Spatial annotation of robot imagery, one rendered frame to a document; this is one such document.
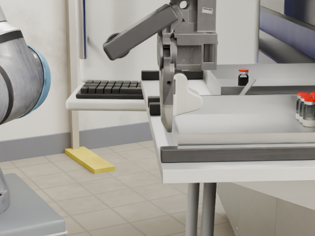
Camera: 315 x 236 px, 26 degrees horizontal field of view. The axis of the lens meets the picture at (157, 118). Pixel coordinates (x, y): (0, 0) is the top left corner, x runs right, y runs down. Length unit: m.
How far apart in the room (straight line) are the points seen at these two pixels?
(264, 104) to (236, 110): 0.05
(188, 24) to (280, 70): 0.64
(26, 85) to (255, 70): 0.65
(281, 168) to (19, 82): 0.42
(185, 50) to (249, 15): 0.93
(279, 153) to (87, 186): 2.59
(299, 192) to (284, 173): 0.11
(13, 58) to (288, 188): 0.47
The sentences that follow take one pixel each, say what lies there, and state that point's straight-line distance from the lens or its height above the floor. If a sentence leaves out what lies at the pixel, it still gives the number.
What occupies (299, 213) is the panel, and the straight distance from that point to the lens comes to 1.78.
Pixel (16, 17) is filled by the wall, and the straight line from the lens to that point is 3.86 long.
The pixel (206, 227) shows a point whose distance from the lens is 2.15.
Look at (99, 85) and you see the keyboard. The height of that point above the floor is 0.83.
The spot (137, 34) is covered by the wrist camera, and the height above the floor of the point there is 1.05.
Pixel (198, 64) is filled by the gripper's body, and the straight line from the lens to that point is 0.98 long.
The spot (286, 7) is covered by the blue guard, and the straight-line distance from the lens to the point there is 1.88.
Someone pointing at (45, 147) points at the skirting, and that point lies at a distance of 4.02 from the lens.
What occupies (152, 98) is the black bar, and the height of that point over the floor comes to 0.90.
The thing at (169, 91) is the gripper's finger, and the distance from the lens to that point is 0.97.
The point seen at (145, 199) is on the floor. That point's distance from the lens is 3.31.
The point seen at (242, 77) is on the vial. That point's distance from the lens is 1.41.
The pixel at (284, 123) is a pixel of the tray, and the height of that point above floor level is 0.88.
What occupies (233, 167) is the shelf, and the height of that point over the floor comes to 0.88.
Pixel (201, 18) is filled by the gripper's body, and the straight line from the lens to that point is 0.98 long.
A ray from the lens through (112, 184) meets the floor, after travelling 3.51.
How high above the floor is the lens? 1.17
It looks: 14 degrees down
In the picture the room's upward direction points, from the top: straight up
